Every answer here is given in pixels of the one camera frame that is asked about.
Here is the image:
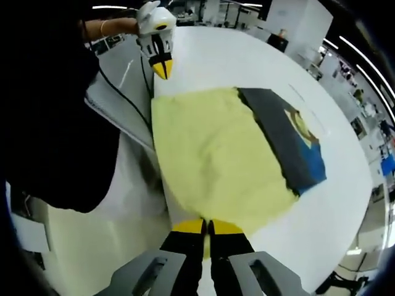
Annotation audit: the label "ceiling light strip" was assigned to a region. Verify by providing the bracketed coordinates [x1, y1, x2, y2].
[339, 35, 390, 93]
[356, 63, 395, 109]

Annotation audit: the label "white pillar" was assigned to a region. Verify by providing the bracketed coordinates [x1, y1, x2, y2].
[265, 0, 335, 59]

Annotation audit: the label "blue barrel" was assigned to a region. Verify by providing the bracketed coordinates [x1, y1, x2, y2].
[380, 154, 395, 177]

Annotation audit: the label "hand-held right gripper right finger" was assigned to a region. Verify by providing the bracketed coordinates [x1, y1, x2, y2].
[208, 218, 310, 296]

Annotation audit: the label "black chair base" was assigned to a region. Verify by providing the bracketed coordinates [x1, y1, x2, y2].
[315, 270, 370, 294]

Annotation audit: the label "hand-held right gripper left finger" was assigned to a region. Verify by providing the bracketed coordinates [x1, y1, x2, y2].
[101, 218, 207, 296]

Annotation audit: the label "person in black clothing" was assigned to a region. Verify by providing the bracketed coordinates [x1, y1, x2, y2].
[0, 18, 122, 214]

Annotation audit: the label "black cable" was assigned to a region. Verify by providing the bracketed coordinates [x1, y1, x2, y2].
[98, 54, 156, 138]

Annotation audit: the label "yellow garment grey blue sleeves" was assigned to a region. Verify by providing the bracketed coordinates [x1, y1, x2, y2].
[150, 86, 328, 257]

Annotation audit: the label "dark chair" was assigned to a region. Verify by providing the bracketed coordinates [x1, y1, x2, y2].
[267, 29, 289, 52]

